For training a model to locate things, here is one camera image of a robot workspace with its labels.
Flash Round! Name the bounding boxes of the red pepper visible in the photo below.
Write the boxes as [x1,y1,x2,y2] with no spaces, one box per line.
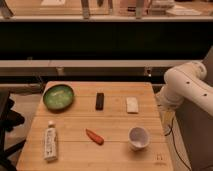
[86,129,104,145]

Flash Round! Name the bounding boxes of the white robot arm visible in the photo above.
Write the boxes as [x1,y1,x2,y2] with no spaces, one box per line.
[156,61,213,116]

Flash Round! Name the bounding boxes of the white ceramic cup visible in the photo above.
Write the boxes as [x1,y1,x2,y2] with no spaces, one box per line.
[128,127,150,151]

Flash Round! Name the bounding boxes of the black rectangular block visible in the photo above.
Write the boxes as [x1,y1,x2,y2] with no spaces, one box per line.
[96,93,104,110]

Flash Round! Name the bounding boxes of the white rectangular sponge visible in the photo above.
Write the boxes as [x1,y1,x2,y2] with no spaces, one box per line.
[126,97,139,113]

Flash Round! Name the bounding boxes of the green bowl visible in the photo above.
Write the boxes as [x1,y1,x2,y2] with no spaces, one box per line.
[43,84,74,110]

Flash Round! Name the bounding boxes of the white tube bottle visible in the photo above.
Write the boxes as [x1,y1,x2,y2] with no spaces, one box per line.
[44,121,57,162]

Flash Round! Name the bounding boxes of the black chair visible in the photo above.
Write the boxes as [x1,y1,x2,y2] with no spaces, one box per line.
[0,91,26,171]

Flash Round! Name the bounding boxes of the black cable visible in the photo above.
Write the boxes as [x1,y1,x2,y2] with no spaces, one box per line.
[165,117,193,171]

